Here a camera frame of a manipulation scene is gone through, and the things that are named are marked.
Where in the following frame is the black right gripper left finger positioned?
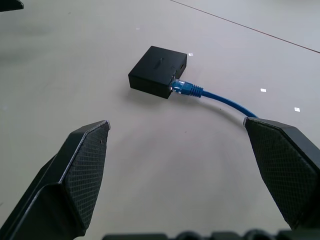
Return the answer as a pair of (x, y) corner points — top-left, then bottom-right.
(0, 120), (111, 240)

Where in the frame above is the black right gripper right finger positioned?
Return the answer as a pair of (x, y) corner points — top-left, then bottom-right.
(243, 116), (320, 231)

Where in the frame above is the small black box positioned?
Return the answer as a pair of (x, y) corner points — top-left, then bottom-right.
(128, 45), (188, 100)

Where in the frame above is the black object at corner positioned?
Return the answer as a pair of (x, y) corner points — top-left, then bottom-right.
(0, 0), (24, 13)

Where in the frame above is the blue Ethernet cable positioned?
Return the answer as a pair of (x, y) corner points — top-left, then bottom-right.
(170, 78), (260, 120)

